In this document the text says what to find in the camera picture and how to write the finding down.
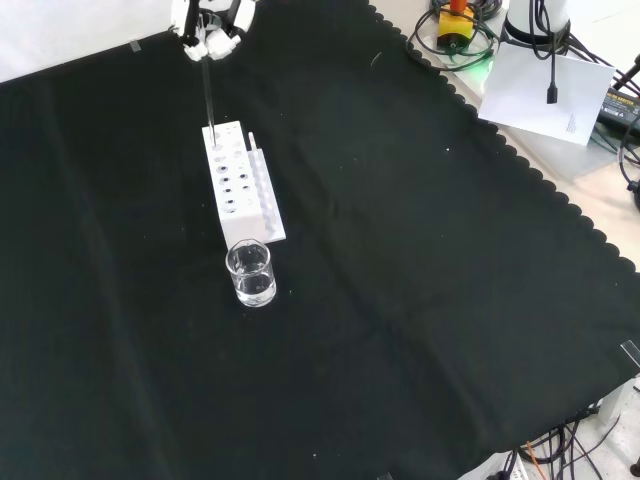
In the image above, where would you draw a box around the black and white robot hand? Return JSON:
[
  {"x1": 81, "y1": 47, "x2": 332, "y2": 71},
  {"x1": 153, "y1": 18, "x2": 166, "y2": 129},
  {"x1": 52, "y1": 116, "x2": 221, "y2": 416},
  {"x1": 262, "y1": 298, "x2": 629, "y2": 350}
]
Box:
[{"x1": 167, "y1": 0, "x2": 259, "y2": 63}]

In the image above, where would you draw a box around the clear glass rod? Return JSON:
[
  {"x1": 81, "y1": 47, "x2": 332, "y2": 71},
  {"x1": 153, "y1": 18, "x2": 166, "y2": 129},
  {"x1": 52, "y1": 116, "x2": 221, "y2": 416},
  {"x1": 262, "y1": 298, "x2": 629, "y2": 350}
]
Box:
[{"x1": 199, "y1": 13, "x2": 218, "y2": 149}]

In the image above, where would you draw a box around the white test tube rack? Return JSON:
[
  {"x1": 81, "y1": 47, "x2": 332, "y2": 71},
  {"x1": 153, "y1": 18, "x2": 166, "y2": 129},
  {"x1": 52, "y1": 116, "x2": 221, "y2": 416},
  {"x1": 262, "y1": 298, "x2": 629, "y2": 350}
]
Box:
[{"x1": 201, "y1": 120, "x2": 288, "y2": 252}]

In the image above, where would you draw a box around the yellow stop button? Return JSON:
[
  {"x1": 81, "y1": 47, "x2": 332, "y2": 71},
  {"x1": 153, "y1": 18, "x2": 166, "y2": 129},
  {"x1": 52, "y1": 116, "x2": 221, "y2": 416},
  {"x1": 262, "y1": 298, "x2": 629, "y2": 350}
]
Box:
[{"x1": 436, "y1": 0, "x2": 477, "y2": 52}]

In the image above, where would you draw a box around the clear glass beaker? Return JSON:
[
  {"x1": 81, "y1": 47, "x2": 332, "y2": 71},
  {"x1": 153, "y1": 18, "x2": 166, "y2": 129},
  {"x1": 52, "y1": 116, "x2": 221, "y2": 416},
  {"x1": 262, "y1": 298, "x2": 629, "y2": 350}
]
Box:
[{"x1": 224, "y1": 239, "x2": 278, "y2": 309}]

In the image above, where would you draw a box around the black table cloth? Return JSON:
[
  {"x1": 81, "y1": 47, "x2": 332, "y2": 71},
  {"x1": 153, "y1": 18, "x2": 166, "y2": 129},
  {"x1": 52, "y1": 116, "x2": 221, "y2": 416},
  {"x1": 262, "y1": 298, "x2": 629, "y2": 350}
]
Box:
[{"x1": 0, "y1": 0, "x2": 640, "y2": 480}]

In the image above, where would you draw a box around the white paper board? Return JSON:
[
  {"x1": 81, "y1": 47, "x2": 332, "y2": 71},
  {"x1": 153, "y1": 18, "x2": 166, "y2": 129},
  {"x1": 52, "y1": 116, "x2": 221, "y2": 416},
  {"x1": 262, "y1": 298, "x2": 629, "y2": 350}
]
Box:
[{"x1": 477, "y1": 41, "x2": 617, "y2": 148}]

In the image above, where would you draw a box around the black power adapter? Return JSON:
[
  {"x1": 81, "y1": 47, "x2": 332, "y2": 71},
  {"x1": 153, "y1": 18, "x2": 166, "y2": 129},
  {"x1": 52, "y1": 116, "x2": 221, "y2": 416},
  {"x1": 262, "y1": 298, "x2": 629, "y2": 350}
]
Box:
[{"x1": 596, "y1": 87, "x2": 640, "y2": 127}]

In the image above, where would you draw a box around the black looped cable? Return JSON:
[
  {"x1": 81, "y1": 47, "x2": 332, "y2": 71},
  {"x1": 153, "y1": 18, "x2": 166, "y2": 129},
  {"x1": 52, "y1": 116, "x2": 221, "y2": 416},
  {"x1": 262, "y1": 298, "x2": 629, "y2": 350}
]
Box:
[{"x1": 405, "y1": 0, "x2": 503, "y2": 69}]

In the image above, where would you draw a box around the black cable with plug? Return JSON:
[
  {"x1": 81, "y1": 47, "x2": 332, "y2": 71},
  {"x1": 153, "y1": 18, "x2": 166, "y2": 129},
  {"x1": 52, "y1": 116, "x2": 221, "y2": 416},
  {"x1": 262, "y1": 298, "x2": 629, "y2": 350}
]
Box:
[{"x1": 528, "y1": 0, "x2": 561, "y2": 106}]

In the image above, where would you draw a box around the grey base plate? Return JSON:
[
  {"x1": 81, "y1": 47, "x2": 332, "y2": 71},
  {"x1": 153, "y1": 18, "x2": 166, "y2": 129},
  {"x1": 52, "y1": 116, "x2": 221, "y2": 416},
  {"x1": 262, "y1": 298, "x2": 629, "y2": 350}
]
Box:
[{"x1": 439, "y1": 37, "x2": 624, "y2": 177}]

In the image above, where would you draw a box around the orange cable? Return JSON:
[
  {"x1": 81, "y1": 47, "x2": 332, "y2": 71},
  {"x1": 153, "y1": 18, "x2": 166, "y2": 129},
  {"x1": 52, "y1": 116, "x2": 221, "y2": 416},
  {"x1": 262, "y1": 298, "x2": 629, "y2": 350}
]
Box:
[{"x1": 524, "y1": 441, "x2": 545, "y2": 480}]

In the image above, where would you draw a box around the black floor cable bundle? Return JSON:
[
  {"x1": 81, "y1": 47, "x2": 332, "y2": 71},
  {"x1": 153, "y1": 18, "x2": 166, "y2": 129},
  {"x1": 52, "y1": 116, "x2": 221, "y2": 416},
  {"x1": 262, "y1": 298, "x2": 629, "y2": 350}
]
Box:
[{"x1": 499, "y1": 407, "x2": 640, "y2": 480}]

